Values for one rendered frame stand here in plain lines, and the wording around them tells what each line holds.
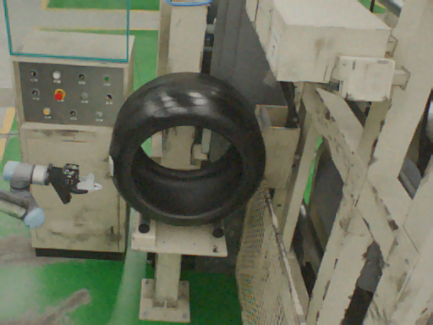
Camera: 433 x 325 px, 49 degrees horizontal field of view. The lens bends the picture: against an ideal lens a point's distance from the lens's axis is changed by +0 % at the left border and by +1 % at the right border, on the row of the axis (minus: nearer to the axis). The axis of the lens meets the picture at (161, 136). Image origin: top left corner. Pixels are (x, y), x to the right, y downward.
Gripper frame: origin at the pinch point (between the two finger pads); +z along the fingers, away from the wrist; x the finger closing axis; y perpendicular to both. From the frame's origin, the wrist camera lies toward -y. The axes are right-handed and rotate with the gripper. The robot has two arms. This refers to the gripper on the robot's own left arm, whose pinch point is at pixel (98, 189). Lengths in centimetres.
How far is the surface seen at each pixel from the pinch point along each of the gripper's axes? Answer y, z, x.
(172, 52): 49, 20, 26
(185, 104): 46, 25, -9
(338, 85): 74, 54, -43
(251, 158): 32, 50, -11
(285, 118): 25, 74, 38
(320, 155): 5, 99, 46
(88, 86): 11, -15, 63
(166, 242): -15.4, 29.4, -6.9
